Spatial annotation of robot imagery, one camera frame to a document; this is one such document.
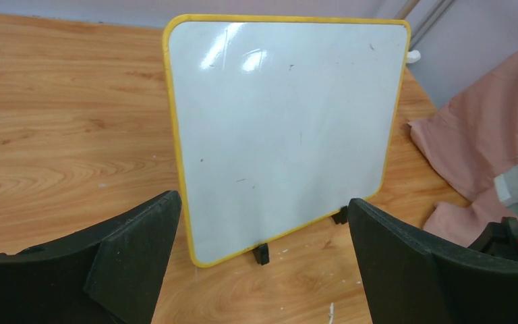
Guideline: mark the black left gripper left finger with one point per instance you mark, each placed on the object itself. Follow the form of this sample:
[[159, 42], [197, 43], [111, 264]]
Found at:
[[111, 272]]

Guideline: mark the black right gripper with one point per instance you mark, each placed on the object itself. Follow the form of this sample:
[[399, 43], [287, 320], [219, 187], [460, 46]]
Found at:
[[507, 239]]

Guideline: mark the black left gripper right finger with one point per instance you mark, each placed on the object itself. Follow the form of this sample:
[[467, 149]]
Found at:
[[412, 276]]

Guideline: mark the yellow framed whiteboard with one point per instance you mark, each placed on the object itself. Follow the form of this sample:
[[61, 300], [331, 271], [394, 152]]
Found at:
[[277, 121]]

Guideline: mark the black whiteboard stand clip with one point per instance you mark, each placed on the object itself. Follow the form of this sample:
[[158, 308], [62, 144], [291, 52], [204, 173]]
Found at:
[[261, 254], [341, 217]]

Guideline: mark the pink cloth garment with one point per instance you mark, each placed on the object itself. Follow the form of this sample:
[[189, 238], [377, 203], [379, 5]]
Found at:
[[469, 142]]

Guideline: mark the white rack base foot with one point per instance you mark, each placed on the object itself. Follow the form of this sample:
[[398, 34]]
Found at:
[[413, 57]]

